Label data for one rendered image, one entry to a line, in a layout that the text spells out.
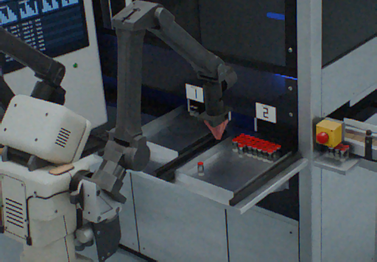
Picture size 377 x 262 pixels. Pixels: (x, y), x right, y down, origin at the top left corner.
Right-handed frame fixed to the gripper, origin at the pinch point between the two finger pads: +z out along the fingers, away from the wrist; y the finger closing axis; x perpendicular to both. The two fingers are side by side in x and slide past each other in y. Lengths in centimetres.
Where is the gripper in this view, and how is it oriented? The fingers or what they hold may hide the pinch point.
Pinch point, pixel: (217, 137)
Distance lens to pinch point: 243.3
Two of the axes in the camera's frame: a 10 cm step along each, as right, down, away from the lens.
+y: 6.3, -4.3, 6.5
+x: -7.7, -2.2, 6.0
